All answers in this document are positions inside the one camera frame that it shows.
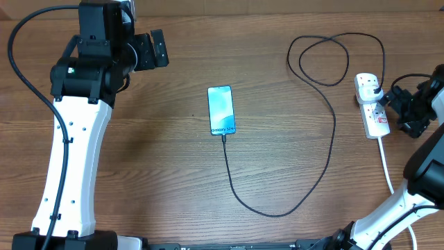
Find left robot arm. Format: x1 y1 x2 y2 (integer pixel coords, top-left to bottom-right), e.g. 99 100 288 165
12 1 169 249

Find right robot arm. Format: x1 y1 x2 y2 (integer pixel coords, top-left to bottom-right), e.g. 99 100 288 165
312 65 443 250

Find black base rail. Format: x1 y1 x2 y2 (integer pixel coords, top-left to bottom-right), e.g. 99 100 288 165
138 239 393 250

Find white power strip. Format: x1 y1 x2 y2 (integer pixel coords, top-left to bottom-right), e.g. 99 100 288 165
354 73 390 139

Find white charger adapter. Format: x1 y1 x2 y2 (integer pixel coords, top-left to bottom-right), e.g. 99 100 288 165
357 85 384 105

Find black USB charging cable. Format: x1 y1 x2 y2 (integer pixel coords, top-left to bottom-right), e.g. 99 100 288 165
221 32 386 219

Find Samsung Galaxy smartphone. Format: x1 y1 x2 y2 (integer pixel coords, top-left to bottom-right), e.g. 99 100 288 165
207 85 237 135

